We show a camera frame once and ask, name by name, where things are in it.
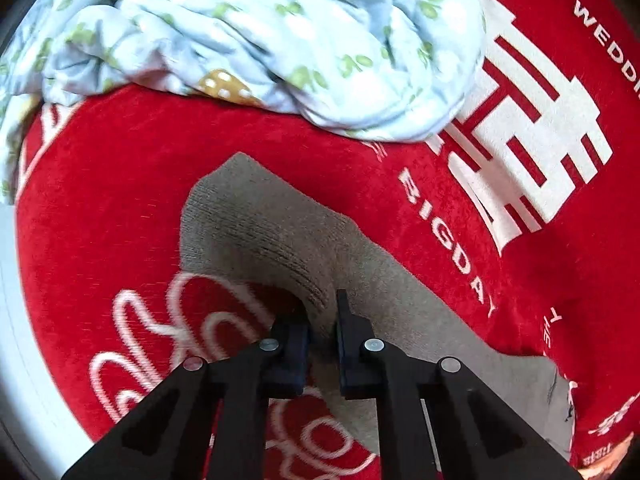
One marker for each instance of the grey knit sweater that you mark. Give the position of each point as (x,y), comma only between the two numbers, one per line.
(260,220)

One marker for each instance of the red printed blanket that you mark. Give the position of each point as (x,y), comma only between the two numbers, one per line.
(125,185)

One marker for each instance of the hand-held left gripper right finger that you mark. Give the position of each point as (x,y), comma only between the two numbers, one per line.
(347,355)

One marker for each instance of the light blue floral quilt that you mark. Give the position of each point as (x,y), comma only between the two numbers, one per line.
(300,20)

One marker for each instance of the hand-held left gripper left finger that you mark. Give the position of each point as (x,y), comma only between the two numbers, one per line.
(290,355)

